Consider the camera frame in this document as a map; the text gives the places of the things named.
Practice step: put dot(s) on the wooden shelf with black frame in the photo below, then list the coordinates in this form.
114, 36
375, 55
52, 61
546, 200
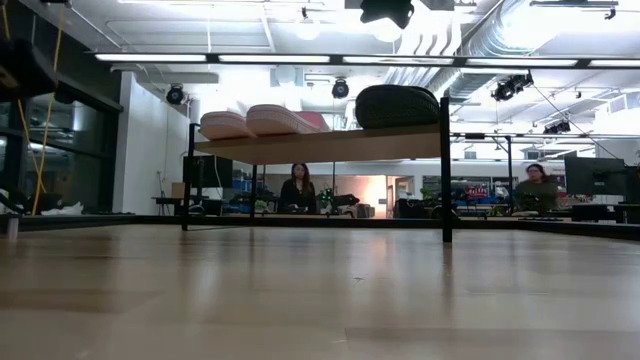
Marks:
325, 145

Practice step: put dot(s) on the black metal scaffold frame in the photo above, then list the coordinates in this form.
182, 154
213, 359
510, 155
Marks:
509, 160

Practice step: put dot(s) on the silver ventilation duct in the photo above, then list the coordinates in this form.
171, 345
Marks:
480, 40

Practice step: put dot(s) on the black ceiling spotlight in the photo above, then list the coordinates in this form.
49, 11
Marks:
175, 94
340, 89

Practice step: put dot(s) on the black foam slide sandal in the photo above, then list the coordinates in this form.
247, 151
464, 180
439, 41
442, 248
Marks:
395, 107

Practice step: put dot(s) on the long ceiling light bar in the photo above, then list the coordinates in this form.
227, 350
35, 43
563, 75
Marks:
275, 58

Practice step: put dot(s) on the dark glass partition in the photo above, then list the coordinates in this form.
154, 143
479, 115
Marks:
85, 145

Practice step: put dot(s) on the person seated behind shelf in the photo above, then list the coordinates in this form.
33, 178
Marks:
297, 195

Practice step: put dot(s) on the short white post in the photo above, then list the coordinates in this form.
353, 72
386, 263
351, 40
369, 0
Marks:
12, 227

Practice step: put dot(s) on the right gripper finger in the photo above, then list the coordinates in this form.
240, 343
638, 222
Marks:
390, 11

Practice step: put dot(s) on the black desk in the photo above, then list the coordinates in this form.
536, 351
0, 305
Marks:
600, 212

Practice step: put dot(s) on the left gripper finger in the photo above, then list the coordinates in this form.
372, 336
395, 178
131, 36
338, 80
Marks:
25, 70

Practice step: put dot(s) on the black aluminium table frame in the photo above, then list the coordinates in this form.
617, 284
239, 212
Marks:
75, 221

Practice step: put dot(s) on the pink foam slide sandal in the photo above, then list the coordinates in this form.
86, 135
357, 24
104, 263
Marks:
280, 122
225, 127

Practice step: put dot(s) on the white cloth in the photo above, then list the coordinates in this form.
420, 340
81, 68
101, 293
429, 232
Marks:
65, 210

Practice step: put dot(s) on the black computer monitor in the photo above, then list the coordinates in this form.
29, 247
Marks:
595, 175
210, 172
634, 185

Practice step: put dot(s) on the black ceiling light cluster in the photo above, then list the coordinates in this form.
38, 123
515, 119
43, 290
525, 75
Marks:
510, 87
557, 127

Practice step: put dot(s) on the person seated at desk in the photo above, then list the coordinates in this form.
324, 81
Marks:
537, 192

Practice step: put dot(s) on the small robot with green lights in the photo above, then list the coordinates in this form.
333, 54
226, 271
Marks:
337, 200

